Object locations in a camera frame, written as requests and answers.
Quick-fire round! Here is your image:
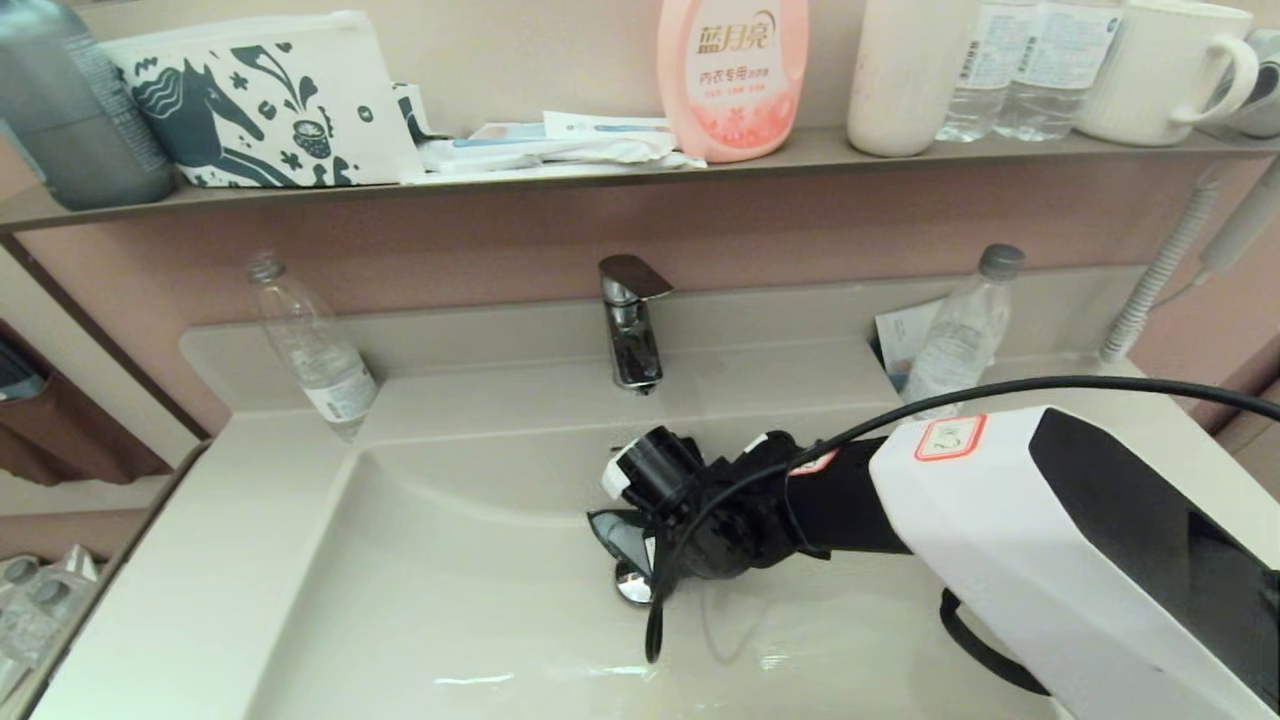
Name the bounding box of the grey microfibre cloth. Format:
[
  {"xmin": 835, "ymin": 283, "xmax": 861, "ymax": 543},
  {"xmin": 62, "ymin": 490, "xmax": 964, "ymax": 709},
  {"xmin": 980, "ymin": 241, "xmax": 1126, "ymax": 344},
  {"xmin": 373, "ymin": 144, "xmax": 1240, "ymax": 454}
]
[{"xmin": 588, "ymin": 508, "xmax": 656, "ymax": 578}]

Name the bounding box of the chrome faucet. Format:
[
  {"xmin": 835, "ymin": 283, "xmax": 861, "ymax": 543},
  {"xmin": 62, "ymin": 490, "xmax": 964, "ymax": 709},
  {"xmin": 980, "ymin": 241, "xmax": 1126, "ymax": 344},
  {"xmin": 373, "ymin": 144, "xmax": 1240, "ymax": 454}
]
[{"xmin": 598, "ymin": 254, "xmax": 674, "ymax": 395}]

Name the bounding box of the cream ceramic sink vanity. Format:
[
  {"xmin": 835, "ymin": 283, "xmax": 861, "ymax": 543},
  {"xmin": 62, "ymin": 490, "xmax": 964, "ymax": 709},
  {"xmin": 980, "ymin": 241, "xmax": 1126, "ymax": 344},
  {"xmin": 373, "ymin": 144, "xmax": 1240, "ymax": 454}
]
[{"xmin": 25, "ymin": 265, "xmax": 1280, "ymax": 720}]

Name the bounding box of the chrome drain stopper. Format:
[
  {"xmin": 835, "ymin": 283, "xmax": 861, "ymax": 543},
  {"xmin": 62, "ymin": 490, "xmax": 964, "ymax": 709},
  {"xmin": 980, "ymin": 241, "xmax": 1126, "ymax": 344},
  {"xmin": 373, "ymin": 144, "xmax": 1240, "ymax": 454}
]
[{"xmin": 614, "ymin": 560, "xmax": 656, "ymax": 607}]

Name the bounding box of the white paper card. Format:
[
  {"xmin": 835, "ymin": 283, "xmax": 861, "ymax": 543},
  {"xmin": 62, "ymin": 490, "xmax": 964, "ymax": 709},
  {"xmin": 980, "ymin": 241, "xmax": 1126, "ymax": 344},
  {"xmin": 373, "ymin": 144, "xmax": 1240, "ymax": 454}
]
[{"xmin": 875, "ymin": 300, "xmax": 946, "ymax": 381}]

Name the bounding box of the clear bottle grey cap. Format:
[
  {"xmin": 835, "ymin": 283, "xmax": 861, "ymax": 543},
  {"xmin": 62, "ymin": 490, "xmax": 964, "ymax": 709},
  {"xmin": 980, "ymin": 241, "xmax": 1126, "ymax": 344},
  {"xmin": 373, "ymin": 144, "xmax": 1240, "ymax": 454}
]
[{"xmin": 900, "ymin": 243, "xmax": 1026, "ymax": 421}]

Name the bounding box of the white plastic wrapped sachet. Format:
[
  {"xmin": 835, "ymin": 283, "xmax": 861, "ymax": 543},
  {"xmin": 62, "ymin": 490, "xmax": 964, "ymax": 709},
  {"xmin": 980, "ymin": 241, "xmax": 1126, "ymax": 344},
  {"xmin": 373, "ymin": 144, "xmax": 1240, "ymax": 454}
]
[{"xmin": 418, "ymin": 135, "xmax": 709, "ymax": 183}]

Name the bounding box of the white packet with blue stripe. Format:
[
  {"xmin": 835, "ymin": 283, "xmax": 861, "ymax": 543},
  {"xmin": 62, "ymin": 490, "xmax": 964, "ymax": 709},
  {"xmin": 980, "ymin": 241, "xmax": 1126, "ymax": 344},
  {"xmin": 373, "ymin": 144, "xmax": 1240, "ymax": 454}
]
[
  {"xmin": 543, "ymin": 110, "xmax": 676, "ymax": 141},
  {"xmin": 468, "ymin": 122, "xmax": 566, "ymax": 151}
]

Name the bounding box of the pink laundry detergent bottle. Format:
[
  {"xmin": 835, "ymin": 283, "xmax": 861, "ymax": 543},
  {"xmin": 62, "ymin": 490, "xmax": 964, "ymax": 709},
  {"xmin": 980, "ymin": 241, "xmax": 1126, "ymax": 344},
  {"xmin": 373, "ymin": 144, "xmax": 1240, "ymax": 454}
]
[{"xmin": 657, "ymin": 0, "xmax": 809, "ymax": 164}]

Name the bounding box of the clear bottle without cap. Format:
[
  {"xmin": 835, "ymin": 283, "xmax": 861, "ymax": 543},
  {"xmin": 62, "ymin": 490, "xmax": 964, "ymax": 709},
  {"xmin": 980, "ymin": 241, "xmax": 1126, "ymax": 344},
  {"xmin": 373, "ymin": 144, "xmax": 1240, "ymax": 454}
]
[{"xmin": 246, "ymin": 254, "xmax": 381, "ymax": 443}]

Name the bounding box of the white ribbed tumbler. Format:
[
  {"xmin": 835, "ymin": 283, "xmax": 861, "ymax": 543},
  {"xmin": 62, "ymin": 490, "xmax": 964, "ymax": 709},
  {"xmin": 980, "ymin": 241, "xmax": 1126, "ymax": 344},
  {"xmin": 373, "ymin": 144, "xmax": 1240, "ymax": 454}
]
[{"xmin": 846, "ymin": 0, "xmax": 981, "ymax": 158}]

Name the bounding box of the clear water bottle white label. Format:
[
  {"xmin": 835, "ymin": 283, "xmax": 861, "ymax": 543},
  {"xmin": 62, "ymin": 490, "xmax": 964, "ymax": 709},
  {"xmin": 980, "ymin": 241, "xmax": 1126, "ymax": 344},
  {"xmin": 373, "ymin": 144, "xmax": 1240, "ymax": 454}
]
[
  {"xmin": 935, "ymin": 0, "xmax": 1046, "ymax": 143},
  {"xmin": 995, "ymin": 0, "xmax": 1126, "ymax": 142}
]

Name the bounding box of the small printed white pouch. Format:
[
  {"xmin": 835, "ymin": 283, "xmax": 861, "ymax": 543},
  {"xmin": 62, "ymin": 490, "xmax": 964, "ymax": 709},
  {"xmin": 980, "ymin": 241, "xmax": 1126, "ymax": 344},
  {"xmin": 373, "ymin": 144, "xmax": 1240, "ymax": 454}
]
[{"xmin": 392, "ymin": 82, "xmax": 446, "ymax": 143}]

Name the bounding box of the white pouch with horse print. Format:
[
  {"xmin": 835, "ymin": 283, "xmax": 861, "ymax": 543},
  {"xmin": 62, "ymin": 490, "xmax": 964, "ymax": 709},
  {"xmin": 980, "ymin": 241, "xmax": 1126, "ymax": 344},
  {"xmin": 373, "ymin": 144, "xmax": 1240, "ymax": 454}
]
[{"xmin": 100, "ymin": 10, "xmax": 426, "ymax": 189}]

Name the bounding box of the white ribbed mug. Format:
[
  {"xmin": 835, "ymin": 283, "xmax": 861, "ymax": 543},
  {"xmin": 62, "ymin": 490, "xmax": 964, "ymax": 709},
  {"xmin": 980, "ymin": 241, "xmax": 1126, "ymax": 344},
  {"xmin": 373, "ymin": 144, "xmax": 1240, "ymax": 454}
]
[{"xmin": 1075, "ymin": 0, "xmax": 1261, "ymax": 147}]

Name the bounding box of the grey white hair dryer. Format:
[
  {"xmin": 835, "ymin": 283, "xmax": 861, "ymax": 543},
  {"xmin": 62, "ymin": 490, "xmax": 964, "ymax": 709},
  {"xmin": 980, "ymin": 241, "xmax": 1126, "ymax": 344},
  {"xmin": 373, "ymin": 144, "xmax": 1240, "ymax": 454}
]
[{"xmin": 1210, "ymin": 28, "xmax": 1280, "ymax": 139}]

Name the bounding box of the plastic wrapped bottle pack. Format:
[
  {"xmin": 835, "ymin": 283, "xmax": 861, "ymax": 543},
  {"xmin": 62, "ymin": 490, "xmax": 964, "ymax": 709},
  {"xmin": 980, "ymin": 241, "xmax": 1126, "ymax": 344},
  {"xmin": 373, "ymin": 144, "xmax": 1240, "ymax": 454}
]
[{"xmin": 0, "ymin": 545, "xmax": 101, "ymax": 706}]

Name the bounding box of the dark grey plastic bottle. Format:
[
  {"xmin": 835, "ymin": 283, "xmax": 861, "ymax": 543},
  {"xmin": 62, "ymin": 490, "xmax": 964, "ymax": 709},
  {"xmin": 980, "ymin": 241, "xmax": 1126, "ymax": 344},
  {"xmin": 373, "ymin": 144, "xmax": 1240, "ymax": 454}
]
[{"xmin": 0, "ymin": 0, "xmax": 179, "ymax": 211}]

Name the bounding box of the black wrist camera white bracket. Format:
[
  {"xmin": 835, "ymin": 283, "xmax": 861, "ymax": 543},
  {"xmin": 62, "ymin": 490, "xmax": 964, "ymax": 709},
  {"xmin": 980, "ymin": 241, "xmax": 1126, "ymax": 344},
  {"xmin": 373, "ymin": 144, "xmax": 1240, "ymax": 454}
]
[{"xmin": 600, "ymin": 425, "xmax": 703, "ymax": 523}]

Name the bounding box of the thick black cable loop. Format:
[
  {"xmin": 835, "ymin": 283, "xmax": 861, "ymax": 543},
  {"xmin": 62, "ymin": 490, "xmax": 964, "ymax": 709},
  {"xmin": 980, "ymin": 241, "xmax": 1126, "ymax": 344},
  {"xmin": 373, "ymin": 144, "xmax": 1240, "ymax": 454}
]
[{"xmin": 940, "ymin": 588, "xmax": 1051, "ymax": 698}]

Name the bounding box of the black camera cable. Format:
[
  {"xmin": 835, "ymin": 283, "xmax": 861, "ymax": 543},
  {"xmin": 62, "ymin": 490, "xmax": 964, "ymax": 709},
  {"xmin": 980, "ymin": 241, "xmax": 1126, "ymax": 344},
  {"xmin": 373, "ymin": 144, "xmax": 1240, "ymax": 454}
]
[{"xmin": 645, "ymin": 375, "xmax": 1280, "ymax": 666}]

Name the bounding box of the beige wall shelf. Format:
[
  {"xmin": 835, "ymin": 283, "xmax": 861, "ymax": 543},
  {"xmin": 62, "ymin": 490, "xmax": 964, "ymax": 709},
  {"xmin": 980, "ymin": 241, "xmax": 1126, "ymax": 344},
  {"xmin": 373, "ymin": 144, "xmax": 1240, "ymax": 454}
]
[{"xmin": 0, "ymin": 128, "xmax": 1280, "ymax": 236}]

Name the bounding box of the white coiled cord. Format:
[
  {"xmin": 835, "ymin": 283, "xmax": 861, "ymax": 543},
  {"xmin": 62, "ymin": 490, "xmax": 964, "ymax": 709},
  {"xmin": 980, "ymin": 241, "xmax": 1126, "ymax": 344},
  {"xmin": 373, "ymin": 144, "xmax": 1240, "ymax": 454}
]
[{"xmin": 1098, "ymin": 170, "xmax": 1223, "ymax": 366}]

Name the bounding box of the white dryer handle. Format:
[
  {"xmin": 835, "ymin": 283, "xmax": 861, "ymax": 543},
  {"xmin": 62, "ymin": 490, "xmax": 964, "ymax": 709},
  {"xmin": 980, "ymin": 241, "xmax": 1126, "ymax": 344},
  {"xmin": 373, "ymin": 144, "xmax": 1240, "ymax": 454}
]
[{"xmin": 1198, "ymin": 155, "xmax": 1280, "ymax": 276}]

